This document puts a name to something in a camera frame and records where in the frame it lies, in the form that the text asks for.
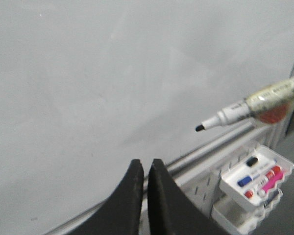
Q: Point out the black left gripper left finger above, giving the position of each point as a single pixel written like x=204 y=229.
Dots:
x=120 y=213

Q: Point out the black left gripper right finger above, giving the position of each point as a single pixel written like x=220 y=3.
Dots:
x=170 y=212

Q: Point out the black whiteboard marker with magnet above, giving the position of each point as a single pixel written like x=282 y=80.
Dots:
x=268 y=105

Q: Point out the grey metal whiteboard stand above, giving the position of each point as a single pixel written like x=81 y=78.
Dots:
x=196 y=163

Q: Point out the white lower tray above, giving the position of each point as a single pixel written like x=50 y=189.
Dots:
x=236 y=221

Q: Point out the blue capped white marker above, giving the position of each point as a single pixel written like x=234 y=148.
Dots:
x=256 y=173

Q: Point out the white upper marker tray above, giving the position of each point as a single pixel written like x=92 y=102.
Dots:
x=229 y=179

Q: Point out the black marker cap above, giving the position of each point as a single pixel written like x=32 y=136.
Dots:
x=252 y=161

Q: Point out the red capped marker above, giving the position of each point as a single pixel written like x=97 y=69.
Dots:
x=256 y=189

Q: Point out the pink marker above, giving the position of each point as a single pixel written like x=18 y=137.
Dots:
x=270 y=184

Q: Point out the white whiteboard with aluminium frame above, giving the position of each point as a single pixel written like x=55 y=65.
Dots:
x=88 y=85

